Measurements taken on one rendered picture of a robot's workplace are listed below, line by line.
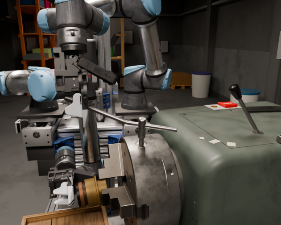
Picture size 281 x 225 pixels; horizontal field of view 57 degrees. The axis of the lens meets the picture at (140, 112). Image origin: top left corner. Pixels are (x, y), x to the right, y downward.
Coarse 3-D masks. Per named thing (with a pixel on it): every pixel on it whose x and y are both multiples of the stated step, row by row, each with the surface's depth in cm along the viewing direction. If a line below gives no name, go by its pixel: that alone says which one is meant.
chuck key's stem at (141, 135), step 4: (140, 120) 72; (144, 120) 72; (140, 124) 73; (144, 124) 73; (140, 128) 73; (144, 128) 73; (140, 132) 74; (144, 132) 74; (140, 136) 74; (144, 136) 75; (140, 140) 76; (140, 144) 76
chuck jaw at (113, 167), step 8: (112, 144) 84; (120, 144) 85; (112, 152) 84; (120, 152) 84; (104, 160) 82; (112, 160) 83; (120, 160) 83; (104, 168) 81; (112, 168) 82; (120, 168) 82; (104, 176) 81; (112, 176) 81; (120, 176) 84
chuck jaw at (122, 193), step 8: (104, 192) 76; (112, 192) 76; (120, 192) 75; (128, 192) 75; (104, 200) 75; (112, 200) 73; (120, 200) 71; (128, 200) 71; (112, 208) 73; (120, 208) 69; (128, 208) 69; (136, 208) 69; (144, 208) 69; (120, 216) 70; (128, 216) 70; (136, 216) 70; (144, 216) 70
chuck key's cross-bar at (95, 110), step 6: (72, 102) 75; (90, 108) 75; (96, 108) 75; (102, 114) 75; (108, 114) 75; (120, 120) 74; (126, 120) 75; (150, 126) 73; (156, 126) 73; (162, 126) 72
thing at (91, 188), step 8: (80, 184) 78; (88, 184) 78; (96, 184) 77; (104, 184) 79; (80, 192) 76; (88, 192) 76; (96, 192) 77; (80, 200) 76; (88, 200) 76; (96, 200) 77
